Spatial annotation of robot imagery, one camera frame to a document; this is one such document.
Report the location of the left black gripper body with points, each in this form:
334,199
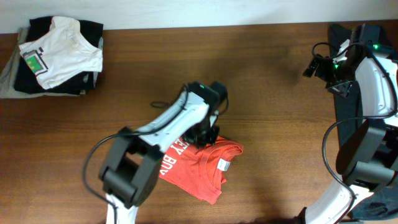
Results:
203,137

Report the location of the black unfolded shirt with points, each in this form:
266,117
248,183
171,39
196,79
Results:
383,204

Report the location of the red soccer t-shirt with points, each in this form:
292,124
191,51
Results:
199,171

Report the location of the grey folded t-shirt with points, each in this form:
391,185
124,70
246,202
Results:
9,73

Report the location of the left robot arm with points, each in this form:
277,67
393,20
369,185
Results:
131,169

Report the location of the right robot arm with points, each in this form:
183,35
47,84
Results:
361,73

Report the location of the white folded t-shirt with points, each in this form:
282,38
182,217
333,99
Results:
69,48

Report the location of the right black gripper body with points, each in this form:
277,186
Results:
337,76

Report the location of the black folded t-shirt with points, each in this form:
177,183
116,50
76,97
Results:
26,81

